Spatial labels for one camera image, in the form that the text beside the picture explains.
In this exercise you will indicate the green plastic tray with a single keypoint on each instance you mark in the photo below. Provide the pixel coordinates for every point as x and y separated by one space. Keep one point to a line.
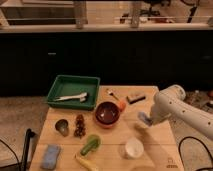
69 85

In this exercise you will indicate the blue grey towel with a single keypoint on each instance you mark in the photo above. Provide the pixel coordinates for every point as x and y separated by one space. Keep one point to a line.
143 117

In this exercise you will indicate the black stand left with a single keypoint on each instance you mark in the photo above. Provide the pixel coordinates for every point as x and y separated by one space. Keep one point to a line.
22 163

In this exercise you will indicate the orange ball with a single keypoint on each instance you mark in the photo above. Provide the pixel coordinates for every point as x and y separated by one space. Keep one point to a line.
121 105

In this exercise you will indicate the white bone toy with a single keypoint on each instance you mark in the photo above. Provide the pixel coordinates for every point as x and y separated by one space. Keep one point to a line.
81 97

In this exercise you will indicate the green toy vegetable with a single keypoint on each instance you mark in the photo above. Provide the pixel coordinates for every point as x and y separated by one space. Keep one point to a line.
93 142

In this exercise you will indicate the small brush with handle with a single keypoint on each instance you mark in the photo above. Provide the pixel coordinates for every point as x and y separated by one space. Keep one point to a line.
111 94

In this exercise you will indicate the blue sponge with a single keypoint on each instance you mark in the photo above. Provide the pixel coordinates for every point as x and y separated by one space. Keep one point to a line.
49 160

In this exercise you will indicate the black wooden brush block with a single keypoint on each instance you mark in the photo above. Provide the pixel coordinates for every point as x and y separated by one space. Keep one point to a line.
134 99

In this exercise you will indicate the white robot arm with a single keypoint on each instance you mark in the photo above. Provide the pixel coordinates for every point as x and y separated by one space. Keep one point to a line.
171 101

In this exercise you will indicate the dark red bowl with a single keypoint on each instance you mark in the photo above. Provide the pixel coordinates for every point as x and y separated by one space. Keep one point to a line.
107 114

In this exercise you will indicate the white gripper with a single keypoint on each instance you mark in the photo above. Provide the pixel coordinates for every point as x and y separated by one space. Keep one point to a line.
155 121

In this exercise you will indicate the small metal cup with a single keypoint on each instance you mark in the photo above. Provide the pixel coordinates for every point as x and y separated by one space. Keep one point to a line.
62 127

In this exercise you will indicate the brown pine cone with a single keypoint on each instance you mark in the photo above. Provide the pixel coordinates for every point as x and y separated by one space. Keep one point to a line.
80 129

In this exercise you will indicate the white paper cup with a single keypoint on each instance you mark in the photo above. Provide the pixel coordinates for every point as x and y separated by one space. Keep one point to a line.
133 148

